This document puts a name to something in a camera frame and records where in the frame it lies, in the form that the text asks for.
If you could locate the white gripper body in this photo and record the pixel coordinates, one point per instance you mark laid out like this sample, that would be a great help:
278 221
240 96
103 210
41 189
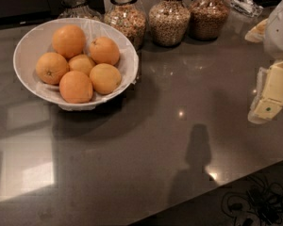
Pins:
280 32

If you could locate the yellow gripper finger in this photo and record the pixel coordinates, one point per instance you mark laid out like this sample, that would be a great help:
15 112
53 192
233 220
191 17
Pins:
256 34
268 101

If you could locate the orange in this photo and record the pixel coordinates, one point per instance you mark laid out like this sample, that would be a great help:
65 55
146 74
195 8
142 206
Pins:
81 63
51 67
105 78
104 50
75 87
69 40

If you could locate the white paper bowl liner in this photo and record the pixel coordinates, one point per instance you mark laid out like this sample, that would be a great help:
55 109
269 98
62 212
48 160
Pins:
129 63

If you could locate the white bowl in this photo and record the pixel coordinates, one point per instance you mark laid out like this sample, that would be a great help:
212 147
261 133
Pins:
28 47

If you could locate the clear plastic bag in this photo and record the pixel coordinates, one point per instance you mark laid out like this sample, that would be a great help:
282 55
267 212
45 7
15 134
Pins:
243 2

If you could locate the glass grain jar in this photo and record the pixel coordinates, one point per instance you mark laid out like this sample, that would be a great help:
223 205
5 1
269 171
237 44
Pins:
168 21
208 18

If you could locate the leftmost glass jar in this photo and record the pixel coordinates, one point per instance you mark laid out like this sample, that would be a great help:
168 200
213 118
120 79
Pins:
79 9

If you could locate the orange bottom front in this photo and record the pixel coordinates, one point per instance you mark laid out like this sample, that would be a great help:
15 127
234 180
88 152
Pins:
75 87

